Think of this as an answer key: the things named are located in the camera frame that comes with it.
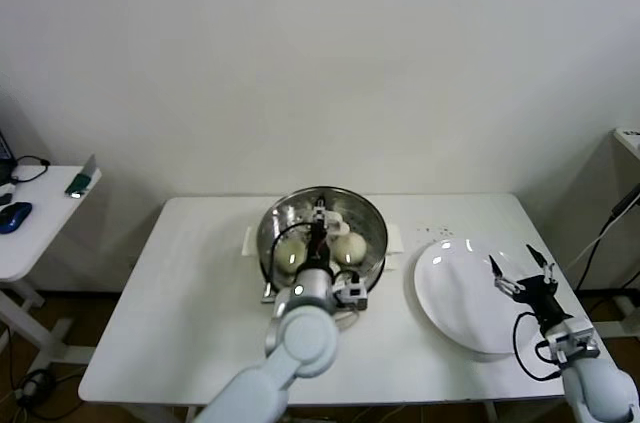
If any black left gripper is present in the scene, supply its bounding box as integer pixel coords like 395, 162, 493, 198
304, 198, 341, 269

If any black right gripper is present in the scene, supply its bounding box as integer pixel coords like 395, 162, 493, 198
487, 242, 572, 332

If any white steamed baozi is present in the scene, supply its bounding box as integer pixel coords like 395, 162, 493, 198
276, 237, 307, 274
332, 231, 369, 265

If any cream electric cooker base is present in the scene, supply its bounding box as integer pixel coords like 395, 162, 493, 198
242, 222, 405, 330

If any large white plate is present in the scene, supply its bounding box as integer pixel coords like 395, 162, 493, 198
413, 237, 546, 355

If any white stand base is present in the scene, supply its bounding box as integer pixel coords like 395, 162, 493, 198
587, 292, 640, 340

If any beige cabinet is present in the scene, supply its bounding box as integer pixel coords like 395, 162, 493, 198
599, 126, 640, 294

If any green tipped tool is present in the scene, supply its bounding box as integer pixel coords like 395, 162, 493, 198
64, 152, 99, 200

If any white side table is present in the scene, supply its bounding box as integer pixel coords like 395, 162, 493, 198
0, 164, 104, 369

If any blue computer mouse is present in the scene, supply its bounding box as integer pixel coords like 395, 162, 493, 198
0, 201, 34, 234

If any white floor power strip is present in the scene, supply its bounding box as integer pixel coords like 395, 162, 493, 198
14, 367, 56, 407

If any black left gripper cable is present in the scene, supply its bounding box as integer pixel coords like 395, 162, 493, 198
269, 222, 314, 290

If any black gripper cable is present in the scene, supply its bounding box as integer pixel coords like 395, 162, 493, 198
269, 222, 314, 290
513, 311, 564, 381

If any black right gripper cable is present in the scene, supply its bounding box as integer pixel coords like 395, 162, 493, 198
513, 311, 564, 381

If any white hanging cable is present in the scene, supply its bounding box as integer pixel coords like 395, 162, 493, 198
569, 220, 616, 269

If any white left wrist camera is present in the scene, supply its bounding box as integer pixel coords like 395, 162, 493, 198
332, 272, 369, 312

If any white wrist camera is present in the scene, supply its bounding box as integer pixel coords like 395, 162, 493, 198
543, 321, 601, 363
332, 272, 369, 312

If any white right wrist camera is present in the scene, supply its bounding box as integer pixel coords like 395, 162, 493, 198
543, 321, 601, 363

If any black hanging cable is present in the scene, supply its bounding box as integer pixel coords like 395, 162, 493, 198
574, 190, 640, 293

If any thin black desk cable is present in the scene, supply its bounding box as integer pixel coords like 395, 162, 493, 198
9, 154, 51, 185

